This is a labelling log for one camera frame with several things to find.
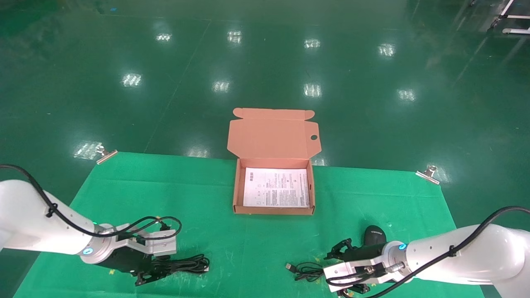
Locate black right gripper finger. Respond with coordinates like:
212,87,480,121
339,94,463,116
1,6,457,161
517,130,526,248
325,238,355,261
337,284,371,297

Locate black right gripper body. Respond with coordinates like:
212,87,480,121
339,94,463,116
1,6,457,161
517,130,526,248
352,243,390,262

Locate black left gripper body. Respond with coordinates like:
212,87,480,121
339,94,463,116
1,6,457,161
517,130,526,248
99,248,154,275

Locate black wired computer mouse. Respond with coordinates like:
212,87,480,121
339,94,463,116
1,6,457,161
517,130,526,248
286,226,387,282

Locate black data cable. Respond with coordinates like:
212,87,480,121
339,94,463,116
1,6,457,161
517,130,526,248
152,254,210,274

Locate open brown cardboard box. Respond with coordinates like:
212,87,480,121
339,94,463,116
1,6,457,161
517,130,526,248
227,108,322,216

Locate green table mat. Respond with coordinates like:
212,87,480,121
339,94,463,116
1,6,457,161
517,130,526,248
12,151,485,298

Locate white printed instruction sheet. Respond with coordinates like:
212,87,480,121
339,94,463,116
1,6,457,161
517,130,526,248
243,167,310,208

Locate metal binder clip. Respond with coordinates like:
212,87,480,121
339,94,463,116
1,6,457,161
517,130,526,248
415,165,440,185
96,144,118,165

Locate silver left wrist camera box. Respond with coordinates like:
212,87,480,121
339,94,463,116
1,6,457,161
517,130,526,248
124,232,177,257

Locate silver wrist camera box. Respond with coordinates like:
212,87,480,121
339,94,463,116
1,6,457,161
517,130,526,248
323,257,385,287
124,232,177,257

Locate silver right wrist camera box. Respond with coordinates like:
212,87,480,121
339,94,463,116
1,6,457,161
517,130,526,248
323,257,385,287

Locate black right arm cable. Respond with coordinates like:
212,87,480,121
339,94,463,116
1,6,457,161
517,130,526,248
326,206,530,298

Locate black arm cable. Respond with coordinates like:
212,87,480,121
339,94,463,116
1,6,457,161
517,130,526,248
0,164,183,249
326,206,530,298

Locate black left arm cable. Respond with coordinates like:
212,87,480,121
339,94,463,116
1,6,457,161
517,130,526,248
0,164,183,249

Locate white metal frame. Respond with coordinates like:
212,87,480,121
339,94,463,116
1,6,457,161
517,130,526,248
491,0,530,36

